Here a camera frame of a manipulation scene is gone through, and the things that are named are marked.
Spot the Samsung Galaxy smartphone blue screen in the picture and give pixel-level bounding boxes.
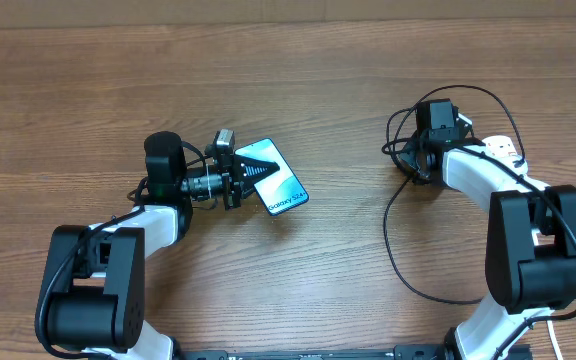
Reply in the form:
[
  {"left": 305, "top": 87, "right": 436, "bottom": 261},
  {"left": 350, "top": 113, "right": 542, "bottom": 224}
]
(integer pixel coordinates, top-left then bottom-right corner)
[{"left": 235, "top": 138, "right": 309, "bottom": 216}]

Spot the black USB charging cable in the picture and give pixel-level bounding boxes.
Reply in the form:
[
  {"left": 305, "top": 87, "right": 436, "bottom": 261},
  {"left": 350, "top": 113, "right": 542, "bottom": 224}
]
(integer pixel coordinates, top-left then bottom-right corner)
[{"left": 381, "top": 84, "right": 528, "bottom": 306}]

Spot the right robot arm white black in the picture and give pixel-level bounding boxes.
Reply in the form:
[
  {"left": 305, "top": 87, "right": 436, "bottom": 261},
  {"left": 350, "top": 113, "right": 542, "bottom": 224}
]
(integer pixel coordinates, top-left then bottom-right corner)
[{"left": 393, "top": 99, "right": 576, "bottom": 359}]

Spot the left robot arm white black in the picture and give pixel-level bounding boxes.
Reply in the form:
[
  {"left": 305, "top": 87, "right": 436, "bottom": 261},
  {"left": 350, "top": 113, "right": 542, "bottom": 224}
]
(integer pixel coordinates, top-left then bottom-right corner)
[{"left": 34, "top": 129, "right": 309, "bottom": 359}]

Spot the white power strip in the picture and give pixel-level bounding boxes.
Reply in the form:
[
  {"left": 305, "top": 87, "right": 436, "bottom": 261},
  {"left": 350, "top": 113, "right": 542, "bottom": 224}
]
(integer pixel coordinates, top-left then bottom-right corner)
[{"left": 482, "top": 135, "right": 528, "bottom": 175}]

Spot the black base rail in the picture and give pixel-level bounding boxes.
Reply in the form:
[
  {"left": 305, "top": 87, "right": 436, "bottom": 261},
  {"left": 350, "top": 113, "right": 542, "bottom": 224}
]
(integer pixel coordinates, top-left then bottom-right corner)
[{"left": 177, "top": 345, "right": 443, "bottom": 360}]

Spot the white power strip cord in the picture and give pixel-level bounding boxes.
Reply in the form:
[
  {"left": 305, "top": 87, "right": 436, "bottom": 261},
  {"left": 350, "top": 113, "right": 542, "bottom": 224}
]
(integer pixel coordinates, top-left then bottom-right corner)
[{"left": 546, "top": 319, "right": 564, "bottom": 360}]

